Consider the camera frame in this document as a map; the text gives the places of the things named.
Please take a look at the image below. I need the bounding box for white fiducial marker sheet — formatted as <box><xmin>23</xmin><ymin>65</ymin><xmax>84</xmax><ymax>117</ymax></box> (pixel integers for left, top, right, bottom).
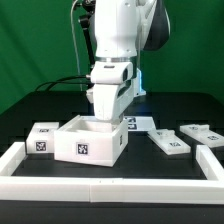
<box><xmin>124</xmin><ymin>116</ymin><xmax>155</xmax><ymax>132</ymax></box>

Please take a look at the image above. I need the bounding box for white cabinet body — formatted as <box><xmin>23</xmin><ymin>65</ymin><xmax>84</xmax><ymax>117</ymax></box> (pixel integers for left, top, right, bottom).
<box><xmin>54</xmin><ymin>115</ymin><xmax>128</xmax><ymax>167</ymax></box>

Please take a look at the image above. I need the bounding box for white cabinet door panel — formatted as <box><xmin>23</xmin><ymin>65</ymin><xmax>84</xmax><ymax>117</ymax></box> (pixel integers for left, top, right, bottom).
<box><xmin>148</xmin><ymin>129</ymin><xmax>191</xmax><ymax>155</ymax></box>
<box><xmin>180</xmin><ymin>124</ymin><xmax>224</xmax><ymax>148</ymax></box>

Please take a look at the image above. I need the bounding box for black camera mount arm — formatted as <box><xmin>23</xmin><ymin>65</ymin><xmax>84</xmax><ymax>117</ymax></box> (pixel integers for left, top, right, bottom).
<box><xmin>79</xmin><ymin>0</ymin><xmax>96</xmax><ymax>69</ymax></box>

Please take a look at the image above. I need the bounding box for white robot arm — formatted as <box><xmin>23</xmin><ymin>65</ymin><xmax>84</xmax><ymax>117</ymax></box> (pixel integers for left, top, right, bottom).
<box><xmin>88</xmin><ymin>0</ymin><xmax>170</xmax><ymax>121</ymax></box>

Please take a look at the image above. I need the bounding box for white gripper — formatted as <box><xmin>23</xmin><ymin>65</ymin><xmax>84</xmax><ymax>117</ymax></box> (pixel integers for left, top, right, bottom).
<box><xmin>87</xmin><ymin>61</ymin><xmax>134</xmax><ymax>121</ymax></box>

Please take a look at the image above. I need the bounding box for small white tagged box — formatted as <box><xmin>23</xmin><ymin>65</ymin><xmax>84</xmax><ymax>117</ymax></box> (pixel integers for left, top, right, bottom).
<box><xmin>26</xmin><ymin>122</ymin><xmax>59</xmax><ymax>154</ymax></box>

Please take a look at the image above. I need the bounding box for black cable bundle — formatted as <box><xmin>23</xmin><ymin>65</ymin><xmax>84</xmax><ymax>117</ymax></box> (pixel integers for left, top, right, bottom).
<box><xmin>35</xmin><ymin>75</ymin><xmax>92</xmax><ymax>92</ymax></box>

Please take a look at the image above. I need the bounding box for white U-shaped fence frame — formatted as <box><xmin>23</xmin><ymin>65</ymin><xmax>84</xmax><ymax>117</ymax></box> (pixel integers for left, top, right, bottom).
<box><xmin>0</xmin><ymin>142</ymin><xmax>224</xmax><ymax>205</ymax></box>

